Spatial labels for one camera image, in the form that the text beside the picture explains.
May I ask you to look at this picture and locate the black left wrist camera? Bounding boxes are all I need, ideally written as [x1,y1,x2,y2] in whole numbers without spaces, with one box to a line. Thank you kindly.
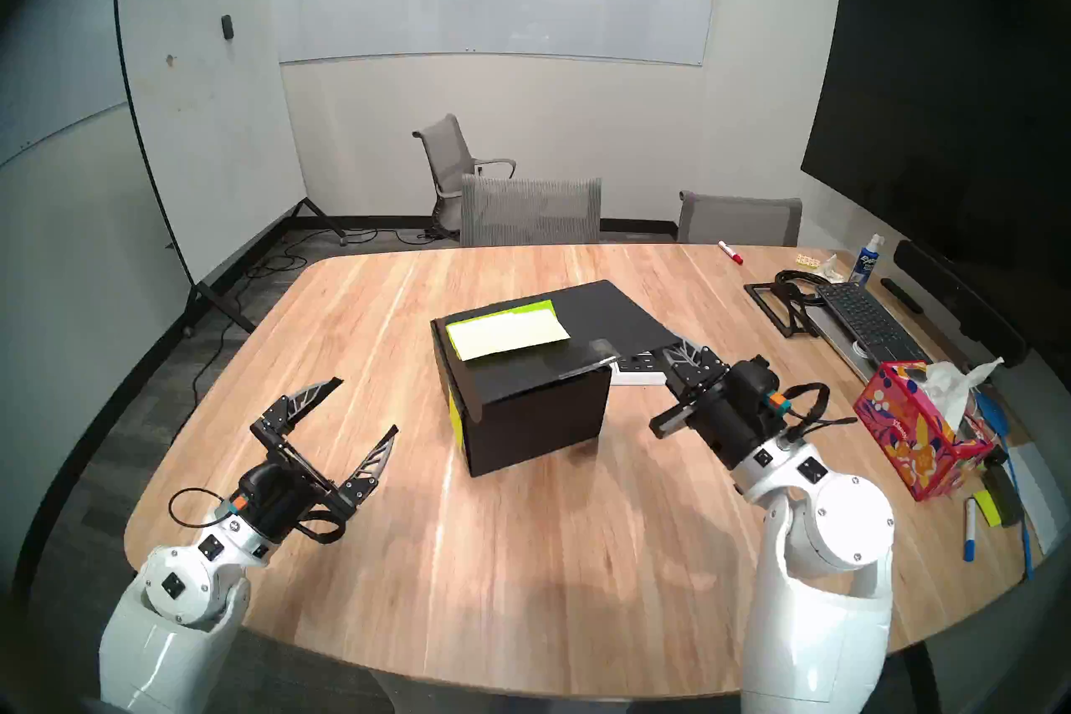
[239,463,288,506]

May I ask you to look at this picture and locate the grey office chair with armrests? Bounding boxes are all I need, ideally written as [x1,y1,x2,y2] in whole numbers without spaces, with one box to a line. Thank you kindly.
[412,113,517,236]

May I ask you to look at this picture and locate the grey mesh chair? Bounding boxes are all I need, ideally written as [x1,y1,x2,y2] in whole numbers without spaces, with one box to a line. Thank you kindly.
[459,174,602,247]

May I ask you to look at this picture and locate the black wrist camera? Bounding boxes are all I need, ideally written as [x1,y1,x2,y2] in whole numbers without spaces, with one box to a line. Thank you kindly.
[728,357,775,397]
[239,463,288,506]

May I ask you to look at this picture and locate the black cardboard box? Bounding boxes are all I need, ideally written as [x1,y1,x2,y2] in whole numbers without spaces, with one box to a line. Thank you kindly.
[430,280,683,477]

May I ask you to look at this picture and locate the black remote control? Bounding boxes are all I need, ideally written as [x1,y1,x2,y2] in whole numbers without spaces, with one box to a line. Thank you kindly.
[879,277,924,315]

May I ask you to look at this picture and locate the large black wall screen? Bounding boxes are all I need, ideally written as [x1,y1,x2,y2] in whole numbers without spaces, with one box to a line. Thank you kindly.
[801,0,1071,320]

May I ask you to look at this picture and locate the red floral tissue box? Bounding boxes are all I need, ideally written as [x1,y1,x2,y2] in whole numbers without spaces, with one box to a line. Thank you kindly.
[853,361,997,502]

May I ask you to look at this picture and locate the whiteboard cleaner spray bottle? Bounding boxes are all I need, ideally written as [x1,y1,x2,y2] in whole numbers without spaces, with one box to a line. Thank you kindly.
[848,234,884,287]

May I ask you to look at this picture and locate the silver table power outlet panel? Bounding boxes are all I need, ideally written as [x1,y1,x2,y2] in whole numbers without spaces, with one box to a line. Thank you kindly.
[608,353,672,387]

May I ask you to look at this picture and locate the rolling whiteboard on black stand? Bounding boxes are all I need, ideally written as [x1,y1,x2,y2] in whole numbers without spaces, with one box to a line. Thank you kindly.
[113,0,346,337]

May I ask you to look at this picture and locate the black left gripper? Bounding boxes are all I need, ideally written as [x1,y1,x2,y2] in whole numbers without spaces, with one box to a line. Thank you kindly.
[237,377,401,540]

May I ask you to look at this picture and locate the grey fabric chair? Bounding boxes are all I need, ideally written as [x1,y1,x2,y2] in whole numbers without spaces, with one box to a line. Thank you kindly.
[676,190,803,247]

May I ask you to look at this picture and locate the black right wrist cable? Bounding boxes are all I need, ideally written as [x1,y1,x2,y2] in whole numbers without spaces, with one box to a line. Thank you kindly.
[778,382,856,441]

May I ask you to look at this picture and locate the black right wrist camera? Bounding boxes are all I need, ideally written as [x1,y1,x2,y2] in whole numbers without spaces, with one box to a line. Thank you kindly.
[728,357,775,397]

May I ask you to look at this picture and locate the black video bar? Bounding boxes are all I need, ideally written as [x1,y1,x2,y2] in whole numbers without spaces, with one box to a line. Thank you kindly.
[893,240,1030,369]

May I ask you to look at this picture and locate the black keyboard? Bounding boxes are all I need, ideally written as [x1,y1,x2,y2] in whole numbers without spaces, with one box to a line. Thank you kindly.
[814,282,930,363]
[805,302,900,385]

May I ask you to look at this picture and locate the neon green sticky note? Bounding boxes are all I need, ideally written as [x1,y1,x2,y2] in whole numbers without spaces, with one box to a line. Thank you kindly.
[446,300,558,328]

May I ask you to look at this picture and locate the black floor cable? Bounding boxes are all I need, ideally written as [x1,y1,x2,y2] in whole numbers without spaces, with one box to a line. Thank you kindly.
[172,225,436,445]

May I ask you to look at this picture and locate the large black whiteboard eraser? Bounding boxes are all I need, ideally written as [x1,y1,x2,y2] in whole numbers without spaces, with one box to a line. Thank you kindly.
[981,461,1023,525]

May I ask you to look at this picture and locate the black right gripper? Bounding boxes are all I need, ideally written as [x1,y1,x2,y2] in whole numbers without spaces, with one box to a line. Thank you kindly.
[650,340,794,471]

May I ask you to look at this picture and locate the bright yellow sticky note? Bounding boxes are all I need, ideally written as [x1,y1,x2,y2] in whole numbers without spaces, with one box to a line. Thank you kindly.
[446,307,571,362]

